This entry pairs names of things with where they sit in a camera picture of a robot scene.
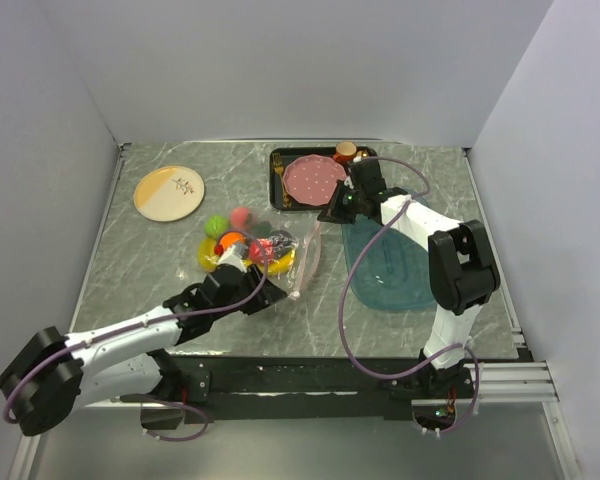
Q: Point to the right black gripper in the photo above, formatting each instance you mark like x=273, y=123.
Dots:
x=333, y=212

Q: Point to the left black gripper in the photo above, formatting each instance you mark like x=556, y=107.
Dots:
x=269, y=292

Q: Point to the yellow starfruit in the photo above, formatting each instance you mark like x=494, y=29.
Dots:
x=206, y=256

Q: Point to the orange fruit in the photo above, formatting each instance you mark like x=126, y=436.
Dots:
x=231, y=238

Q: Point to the red cracked fruit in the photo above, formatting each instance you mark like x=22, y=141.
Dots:
x=261, y=250

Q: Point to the yellow banana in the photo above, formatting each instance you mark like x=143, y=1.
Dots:
x=282, y=265

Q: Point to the green lime fruit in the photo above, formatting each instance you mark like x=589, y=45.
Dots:
x=215, y=226

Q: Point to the pink peach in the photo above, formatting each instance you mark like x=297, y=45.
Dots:
x=242, y=218

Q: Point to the dark purple passion fruit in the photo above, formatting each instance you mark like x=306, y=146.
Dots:
x=281, y=241

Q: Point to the clear zip top bag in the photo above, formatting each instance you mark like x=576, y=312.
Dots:
x=308, y=246

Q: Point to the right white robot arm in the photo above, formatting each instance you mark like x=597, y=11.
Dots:
x=463, y=273

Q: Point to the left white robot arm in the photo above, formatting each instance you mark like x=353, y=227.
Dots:
x=55, y=374

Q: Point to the orange cup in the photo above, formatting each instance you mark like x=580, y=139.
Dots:
x=345, y=152

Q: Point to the pink dotted plate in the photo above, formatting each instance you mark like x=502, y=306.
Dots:
x=312, y=179

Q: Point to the black serving tray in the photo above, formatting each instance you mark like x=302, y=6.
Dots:
x=288, y=155

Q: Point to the blue transparent plastic tray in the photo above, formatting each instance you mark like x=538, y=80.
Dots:
x=394, y=274

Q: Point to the gold fork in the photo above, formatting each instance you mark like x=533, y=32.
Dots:
x=279, y=169

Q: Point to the yellow white floral plate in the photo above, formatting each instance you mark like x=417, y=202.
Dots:
x=169, y=193

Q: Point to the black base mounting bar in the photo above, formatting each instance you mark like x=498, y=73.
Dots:
x=197, y=390

